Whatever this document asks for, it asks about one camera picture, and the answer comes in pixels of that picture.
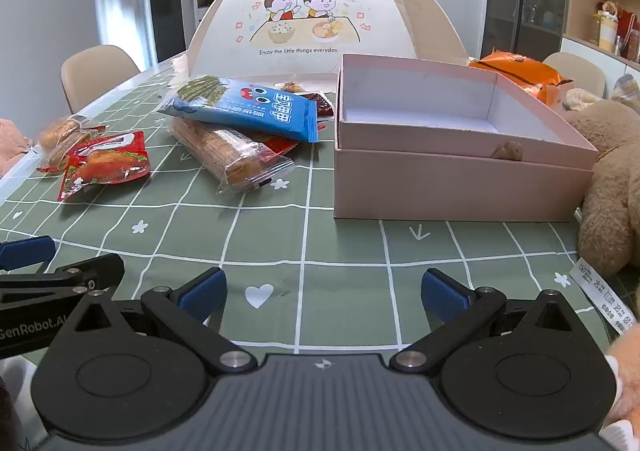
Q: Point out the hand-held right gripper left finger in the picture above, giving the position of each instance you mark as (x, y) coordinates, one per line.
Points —
(202, 295)

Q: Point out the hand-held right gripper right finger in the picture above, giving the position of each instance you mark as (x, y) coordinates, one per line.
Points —
(444, 295)

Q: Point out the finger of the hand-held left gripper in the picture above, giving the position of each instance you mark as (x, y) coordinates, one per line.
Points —
(25, 253)
(60, 281)

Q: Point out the pink cardboard box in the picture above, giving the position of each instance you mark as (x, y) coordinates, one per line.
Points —
(450, 181)

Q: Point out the small bread packet red edge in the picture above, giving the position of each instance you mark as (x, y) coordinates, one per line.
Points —
(70, 148)
(55, 131)

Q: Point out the pink cloth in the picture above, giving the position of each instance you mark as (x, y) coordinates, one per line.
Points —
(12, 146)

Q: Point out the green checked tablecloth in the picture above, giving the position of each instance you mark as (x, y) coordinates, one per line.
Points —
(310, 241)

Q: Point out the red chicken leg packet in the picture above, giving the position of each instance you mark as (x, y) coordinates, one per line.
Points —
(107, 166)

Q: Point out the long cake in clear wrapper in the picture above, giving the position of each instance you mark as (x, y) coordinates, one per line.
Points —
(225, 153)

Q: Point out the small brown bear figure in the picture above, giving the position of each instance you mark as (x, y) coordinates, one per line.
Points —
(507, 150)

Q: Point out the flat red snack packet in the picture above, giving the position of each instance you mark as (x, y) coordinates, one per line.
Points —
(280, 145)

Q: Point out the beige dining chair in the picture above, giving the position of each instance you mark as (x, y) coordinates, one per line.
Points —
(580, 73)
(95, 73)

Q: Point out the blue seaweed snack packet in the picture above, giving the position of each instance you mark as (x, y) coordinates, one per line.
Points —
(250, 106)

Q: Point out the pink plush toy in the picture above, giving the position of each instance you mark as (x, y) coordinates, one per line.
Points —
(627, 381)

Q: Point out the brown teddy bear plush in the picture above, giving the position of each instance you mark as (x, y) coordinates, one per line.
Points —
(612, 181)

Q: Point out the dark red snack packet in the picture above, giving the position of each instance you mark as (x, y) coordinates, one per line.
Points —
(322, 106)

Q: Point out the small brown snack packet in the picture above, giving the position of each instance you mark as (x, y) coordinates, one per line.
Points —
(292, 87)

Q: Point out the orange snack bag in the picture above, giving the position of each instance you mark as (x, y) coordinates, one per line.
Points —
(520, 73)

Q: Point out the cartoon printed paper bag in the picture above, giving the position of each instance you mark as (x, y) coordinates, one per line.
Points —
(300, 41)

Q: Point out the plaid cushion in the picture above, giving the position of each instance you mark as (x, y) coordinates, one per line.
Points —
(626, 88)

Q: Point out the yellow bottle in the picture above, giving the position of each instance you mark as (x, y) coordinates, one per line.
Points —
(607, 33)

